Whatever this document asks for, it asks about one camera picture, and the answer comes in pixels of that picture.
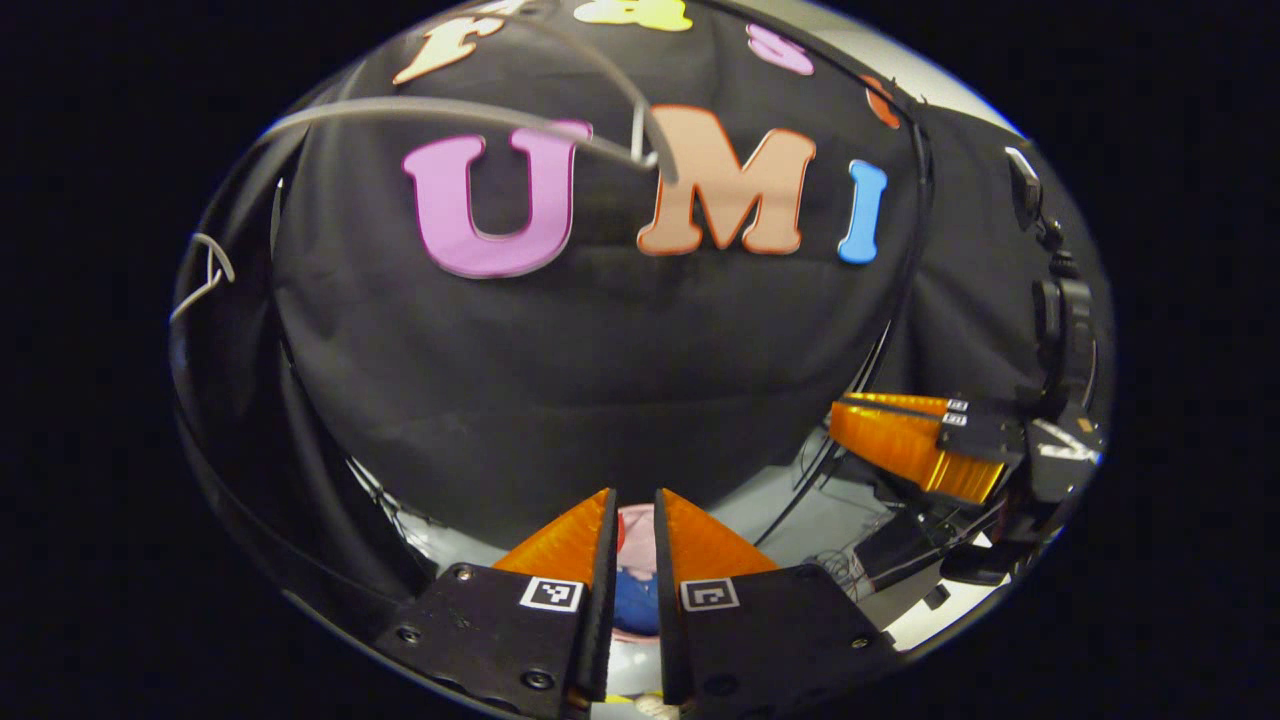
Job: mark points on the white plastic hanger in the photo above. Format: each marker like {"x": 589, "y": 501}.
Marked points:
{"x": 450, "y": 110}
{"x": 215, "y": 268}

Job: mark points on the black clothes rail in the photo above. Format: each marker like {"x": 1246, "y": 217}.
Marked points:
{"x": 922, "y": 190}

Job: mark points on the black backdrop cloth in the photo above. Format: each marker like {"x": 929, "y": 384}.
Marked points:
{"x": 600, "y": 380}

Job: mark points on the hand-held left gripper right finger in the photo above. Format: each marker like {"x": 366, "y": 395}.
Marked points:
{"x": 780, "y": 640}

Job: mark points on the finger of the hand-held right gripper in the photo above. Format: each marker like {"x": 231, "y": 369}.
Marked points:
{"x": 905, "y": 402}
{"x": 900, "y": 450}

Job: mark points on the black box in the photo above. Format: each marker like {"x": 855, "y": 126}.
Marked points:
{"x": 905, "y": 550}

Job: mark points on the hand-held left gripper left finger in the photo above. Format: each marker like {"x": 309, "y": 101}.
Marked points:
{"x": 500, "y": 640}

